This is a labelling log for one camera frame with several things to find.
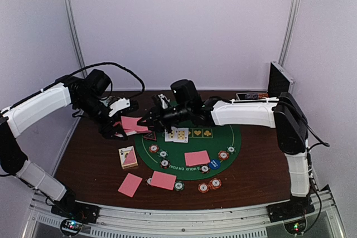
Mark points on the light blue flower plate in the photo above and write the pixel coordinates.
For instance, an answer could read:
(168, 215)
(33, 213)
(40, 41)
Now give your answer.
(111, 99)

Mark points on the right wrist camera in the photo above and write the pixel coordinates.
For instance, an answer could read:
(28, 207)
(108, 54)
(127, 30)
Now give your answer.
(164, 101)

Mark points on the round green poker mat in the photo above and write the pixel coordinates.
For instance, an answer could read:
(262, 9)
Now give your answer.
(213, 140)

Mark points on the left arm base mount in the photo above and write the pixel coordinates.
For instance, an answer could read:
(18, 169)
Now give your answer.
(85, 213)

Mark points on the three of spades card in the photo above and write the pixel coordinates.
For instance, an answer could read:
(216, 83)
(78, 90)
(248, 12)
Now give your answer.
(171, 136)

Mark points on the playing card box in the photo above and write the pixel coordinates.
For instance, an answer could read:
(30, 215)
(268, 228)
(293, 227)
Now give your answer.
(127, 157)

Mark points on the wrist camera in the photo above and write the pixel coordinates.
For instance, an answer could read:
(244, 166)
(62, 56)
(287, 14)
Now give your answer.
(164, 101)
(123, 106)

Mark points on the triangular black red dealer button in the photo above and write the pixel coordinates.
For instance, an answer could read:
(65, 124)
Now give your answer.
(150, 136)

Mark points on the left aluminium frame post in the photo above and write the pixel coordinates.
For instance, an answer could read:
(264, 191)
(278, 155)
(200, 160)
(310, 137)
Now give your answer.
(74, 34)

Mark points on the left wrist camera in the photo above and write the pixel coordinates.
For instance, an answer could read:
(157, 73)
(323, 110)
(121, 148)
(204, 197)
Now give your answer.
(123, 106)

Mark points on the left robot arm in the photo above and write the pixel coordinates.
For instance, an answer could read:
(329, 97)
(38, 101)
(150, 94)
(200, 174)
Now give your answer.
(84, 94)

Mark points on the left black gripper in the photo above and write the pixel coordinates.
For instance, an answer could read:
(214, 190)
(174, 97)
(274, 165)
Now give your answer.
(103, 129)

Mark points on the black chips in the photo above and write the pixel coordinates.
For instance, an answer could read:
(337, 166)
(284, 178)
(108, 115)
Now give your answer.
(204, 169)
(164, 164)

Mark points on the orange chip stack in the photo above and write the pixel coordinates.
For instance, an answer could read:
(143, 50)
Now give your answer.
(215, 184)

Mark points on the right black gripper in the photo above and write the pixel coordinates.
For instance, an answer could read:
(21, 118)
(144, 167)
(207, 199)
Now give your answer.
(157, 115)

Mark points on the aluminium poker chip case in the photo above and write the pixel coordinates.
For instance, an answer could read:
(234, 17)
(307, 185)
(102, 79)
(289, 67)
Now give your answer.
(280, 81)

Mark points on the seven of diamonds card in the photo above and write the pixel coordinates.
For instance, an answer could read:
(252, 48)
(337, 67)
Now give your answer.
(181, 135)

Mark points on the red chips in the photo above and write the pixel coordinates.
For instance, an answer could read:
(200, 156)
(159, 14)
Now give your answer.
(223, 155)
(203, 187)
(153, 148)

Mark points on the red playing card deck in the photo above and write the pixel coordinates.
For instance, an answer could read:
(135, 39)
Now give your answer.
(130, 125)

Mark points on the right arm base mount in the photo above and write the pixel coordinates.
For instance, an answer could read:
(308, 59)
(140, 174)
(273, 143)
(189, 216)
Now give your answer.
(288, 210)

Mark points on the right aluminium frame post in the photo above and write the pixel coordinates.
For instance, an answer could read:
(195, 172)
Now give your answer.
(292, 17)

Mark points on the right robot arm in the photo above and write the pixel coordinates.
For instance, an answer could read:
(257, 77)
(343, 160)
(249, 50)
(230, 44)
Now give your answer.
(281, 113)

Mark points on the red card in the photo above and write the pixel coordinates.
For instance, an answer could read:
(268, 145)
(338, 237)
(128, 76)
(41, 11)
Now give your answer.
(163, 180)
(130, 185)
(196, 158)

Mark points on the blue small blind button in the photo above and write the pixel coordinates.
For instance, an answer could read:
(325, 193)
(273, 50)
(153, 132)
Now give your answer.
(214, 164)

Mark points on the aluminium frame post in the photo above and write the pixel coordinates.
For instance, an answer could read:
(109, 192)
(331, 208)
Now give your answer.
(74, 34)
(292, 17)

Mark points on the aluminium front rail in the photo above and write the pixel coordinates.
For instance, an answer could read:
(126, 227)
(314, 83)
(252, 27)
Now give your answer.
(248, 221)

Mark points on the green chips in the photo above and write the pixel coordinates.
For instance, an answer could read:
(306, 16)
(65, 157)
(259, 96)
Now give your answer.
(231, 149)
(163, 154)

